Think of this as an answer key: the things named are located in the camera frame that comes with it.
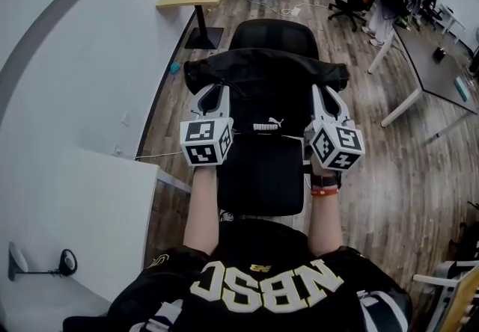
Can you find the dark grey white-legged desk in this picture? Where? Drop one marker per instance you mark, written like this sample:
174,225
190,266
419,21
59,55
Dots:
430,69

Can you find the teal cloth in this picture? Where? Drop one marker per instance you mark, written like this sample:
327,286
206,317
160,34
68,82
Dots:
174,68

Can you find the person's right forearm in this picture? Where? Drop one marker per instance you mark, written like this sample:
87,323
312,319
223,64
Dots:
325,222

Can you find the white frame chair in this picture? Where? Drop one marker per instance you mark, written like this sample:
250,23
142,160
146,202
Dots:
445,285

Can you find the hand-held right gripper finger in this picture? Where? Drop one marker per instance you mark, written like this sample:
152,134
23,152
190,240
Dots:
341,108
319,104

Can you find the small white desk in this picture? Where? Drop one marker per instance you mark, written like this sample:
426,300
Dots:
451,18

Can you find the white cabinet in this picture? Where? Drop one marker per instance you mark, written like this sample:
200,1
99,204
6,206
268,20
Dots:
75,211

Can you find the black stand with round head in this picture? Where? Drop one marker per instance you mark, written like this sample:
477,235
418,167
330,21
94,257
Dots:
68,262

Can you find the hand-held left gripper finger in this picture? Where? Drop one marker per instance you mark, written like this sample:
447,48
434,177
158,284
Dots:
198,100
225,102

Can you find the small black box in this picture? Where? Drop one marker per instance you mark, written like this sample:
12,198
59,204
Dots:
439,54

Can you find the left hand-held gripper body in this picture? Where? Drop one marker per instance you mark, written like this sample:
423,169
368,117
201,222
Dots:
204,143

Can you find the person's black lettered jersey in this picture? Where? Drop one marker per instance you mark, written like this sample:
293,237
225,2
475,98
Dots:
269,293

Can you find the person's left forearm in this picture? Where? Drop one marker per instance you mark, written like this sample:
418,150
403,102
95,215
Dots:
202,207

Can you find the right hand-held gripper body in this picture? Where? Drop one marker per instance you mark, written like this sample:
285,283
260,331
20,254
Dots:
337,147

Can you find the black wrist watch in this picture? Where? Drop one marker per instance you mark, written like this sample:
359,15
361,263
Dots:
325,181

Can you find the white power strip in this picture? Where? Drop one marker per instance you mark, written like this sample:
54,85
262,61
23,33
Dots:
295,11

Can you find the black mesh office chair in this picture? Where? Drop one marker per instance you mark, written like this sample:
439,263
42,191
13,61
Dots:
262,173

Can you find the teal flat box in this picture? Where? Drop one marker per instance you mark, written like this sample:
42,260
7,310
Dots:
462,89

